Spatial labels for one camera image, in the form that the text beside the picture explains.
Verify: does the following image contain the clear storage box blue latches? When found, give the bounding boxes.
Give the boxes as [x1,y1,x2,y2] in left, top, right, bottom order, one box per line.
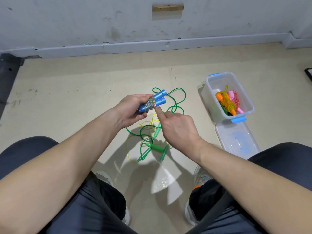
[201,72,255,124]

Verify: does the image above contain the person's left forearm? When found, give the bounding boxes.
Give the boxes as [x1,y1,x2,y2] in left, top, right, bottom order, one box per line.
[0,107,122,234]

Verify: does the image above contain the grey orange right shoe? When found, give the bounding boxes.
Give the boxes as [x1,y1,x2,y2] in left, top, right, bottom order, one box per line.
[184,165,214,226]

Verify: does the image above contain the clear storage box lid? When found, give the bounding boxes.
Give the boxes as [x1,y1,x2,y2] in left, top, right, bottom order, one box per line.
[215,119,261,160]

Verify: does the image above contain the person's right forearm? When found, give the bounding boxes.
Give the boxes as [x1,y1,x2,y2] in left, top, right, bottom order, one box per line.
[195,138,312,234]

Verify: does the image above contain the blue handled jump rope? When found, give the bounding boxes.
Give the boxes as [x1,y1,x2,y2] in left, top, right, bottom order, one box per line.
[136,89,167,115]

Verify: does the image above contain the person's left hand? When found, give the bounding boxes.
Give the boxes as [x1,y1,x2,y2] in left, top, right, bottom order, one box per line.
[116,94,153,130]

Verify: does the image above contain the dark shorts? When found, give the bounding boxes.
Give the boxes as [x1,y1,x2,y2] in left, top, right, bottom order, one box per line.
[0,136,312,234]

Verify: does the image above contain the grey left shoe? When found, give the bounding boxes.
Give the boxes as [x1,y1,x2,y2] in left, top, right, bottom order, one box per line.
[94,171,132,226]

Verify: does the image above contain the white baseboard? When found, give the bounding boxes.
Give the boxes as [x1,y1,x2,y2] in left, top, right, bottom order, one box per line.
[0,32,312,59]

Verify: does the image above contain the person's right hand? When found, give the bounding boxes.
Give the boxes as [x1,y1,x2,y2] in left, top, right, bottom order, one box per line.
[155,106,203,158]

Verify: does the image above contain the yellow cord green handled jump rope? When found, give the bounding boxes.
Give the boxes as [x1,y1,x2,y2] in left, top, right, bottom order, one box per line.
[125,112,171,163]

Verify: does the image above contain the pink jump rope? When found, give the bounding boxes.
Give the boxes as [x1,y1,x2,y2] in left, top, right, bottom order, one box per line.
[228,89,244,114]

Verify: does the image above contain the orange handled jump rope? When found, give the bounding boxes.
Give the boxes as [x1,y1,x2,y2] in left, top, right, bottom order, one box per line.
[215,85,238,116]

